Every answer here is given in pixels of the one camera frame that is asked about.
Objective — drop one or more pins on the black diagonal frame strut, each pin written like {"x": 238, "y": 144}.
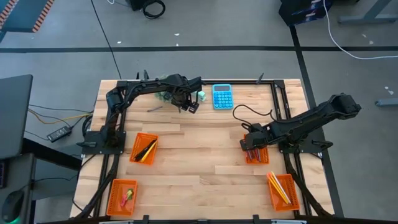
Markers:
{"x": 306, "y": 193}
{"x": 99, "y": 189}

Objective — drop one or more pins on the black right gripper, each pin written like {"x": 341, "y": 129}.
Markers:
{"x": 256, "y": 138}

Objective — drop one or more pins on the black power adapter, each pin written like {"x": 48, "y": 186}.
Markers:
{"x": 59, "y": 133}

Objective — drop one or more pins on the grey desk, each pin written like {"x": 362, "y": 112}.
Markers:
{"x": 28, "y": 174}

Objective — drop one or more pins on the grey pen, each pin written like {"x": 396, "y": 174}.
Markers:
{"x": 155, "y": 109}

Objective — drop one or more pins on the yellow highlighter marker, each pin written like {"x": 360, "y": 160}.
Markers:
{"x": 148, "y": 152}

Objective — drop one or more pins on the black computer mouse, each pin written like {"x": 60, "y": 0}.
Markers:
{"x": 12, "y": 206}

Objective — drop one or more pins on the green eraser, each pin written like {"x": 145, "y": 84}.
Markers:
{"x": 131, "y": 190}

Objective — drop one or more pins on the mint green stapler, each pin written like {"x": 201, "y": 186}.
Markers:
{"x": 201, "y": 95}

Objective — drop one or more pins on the black equipment case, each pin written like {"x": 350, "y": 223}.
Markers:
{"x": 303, "y": 11}

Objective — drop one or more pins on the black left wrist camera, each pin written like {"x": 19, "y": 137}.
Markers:
{"x": 193, "y": 107}

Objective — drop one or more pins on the green succulent in white pot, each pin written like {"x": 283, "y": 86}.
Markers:
{"x": 160, "y": 96}

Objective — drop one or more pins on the black pen with clip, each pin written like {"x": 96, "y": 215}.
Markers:
{"x": 144, "y": 151}

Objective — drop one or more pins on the small black box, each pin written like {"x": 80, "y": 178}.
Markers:
{"x": 135, "y": 3}

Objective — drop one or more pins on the grey metal foot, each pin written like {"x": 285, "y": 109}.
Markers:
{"x": 387, "y": 103}

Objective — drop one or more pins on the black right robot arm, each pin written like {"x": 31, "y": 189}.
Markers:
{"x": 311, "y": 119}

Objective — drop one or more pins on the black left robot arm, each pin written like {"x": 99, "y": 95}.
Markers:
{"x": 113, "y": 99}

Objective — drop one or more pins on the black desk monitor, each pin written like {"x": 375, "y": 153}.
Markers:
{"x": 14, "y": 115}

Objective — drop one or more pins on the teal platform with hazard stripes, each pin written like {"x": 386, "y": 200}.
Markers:
{"x": 25, "y": 14}

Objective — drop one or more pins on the blue calculator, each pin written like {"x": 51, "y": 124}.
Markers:
{"x": 222, "y": 96}

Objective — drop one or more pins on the silver frame bracket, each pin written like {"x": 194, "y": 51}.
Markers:
{"x": 116, "y": 222}
{"x": 288, "y": 222}

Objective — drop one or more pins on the white pencil with yellow cap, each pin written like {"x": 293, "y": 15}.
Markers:
{"x": 282, "y": 187}

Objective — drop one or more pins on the grey metal stand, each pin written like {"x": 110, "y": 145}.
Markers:
{"x": 370, "y": 15}

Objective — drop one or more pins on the black table frame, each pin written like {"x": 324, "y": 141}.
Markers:
{"x": 242, "y": 82}

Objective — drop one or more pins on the pink eraser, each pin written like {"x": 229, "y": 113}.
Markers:
{"x": 124, "y": 199}

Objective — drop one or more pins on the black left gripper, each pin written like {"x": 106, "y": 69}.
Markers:
{"x": 182, "y": 90}

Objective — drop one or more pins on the orange perforated plastic bin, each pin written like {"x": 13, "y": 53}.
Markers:
{"x": 116, "y": 205}
{"x": 290, "y": 186}
{"x": 144, "y": 149}
{"x": 264, "y": 157}

